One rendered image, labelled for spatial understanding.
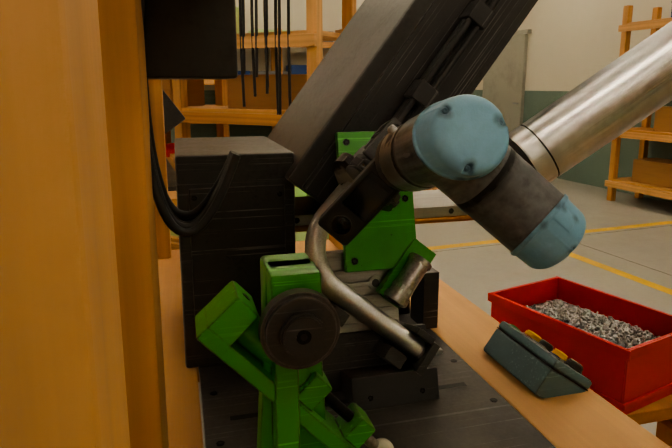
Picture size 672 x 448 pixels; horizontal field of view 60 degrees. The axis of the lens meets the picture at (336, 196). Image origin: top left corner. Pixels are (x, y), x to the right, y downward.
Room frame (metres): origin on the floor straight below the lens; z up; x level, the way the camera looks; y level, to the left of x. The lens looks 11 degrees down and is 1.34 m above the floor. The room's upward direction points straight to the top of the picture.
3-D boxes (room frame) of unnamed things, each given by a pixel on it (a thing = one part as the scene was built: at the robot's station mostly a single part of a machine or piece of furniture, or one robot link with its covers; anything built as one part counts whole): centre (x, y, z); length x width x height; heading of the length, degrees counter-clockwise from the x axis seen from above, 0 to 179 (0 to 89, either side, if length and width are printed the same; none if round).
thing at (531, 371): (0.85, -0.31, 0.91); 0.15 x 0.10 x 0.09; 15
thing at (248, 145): (1.02, 0.19, 1.07); 0.30 x 0.18 x 0.34; 15
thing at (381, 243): (0.90, -0.05, 1.17); 0.13 x 0.12 x 0.20; 15
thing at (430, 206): (1.05, -0.05, 1.11); 0.39 x 0.16 x 0.03; 105
